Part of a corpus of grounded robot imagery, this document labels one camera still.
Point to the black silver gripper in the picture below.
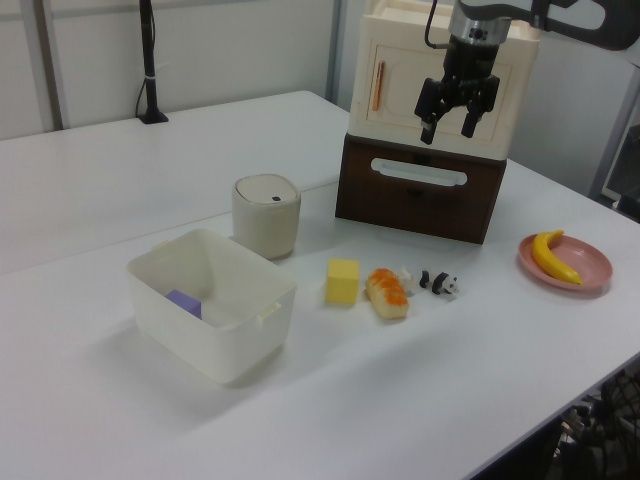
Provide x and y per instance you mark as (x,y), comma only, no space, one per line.
(475,55)

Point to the toy bread with orange topping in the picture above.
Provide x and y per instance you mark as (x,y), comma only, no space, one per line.
(387,295)

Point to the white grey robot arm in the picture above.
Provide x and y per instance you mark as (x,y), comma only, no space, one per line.
(575,17)

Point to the white plastic basket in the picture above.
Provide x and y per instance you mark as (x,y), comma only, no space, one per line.
(210,310)

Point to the cream toy cabinet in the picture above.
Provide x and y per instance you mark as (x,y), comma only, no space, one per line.
(400,65)

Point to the dark brown drawer box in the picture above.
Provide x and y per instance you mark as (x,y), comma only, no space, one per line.
(415,192)

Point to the toy panda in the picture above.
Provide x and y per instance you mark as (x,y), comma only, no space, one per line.
(442,284)

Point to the yellow banana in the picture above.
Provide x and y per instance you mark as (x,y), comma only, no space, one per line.
(547,257)

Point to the small white toy animal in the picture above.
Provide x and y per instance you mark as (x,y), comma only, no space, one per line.
(405,280)

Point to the pink plate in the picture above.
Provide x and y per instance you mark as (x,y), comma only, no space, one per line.
(585,265)

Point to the yellow block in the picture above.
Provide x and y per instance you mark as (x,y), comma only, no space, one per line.
(342,282)

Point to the cream lidded trash can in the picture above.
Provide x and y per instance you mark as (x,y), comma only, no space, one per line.
(266,215)

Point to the black pole stand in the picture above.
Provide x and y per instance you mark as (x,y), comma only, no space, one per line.
(148,60)

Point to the purple block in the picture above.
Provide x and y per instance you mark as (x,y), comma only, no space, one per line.
(183,302)

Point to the black equipment under table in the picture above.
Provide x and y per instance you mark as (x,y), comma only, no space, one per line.
(605,425)

